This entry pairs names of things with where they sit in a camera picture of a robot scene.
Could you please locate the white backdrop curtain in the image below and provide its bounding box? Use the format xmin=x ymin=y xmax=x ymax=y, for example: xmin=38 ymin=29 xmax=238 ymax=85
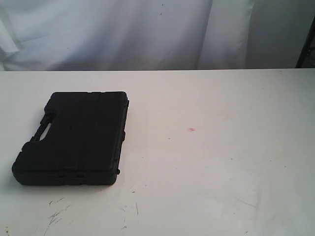
xmin=0 ymin=0 xmax=315 ymax=71

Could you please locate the black plastic carry case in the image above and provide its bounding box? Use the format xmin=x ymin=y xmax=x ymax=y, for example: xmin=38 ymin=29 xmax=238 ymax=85
xmin=12 ymin=91 xmax=129 ymax=186

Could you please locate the black metal stand pole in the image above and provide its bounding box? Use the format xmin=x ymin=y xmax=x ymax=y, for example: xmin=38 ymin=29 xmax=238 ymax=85
xmin=295 ymin=0 xmax=315 ymax=68

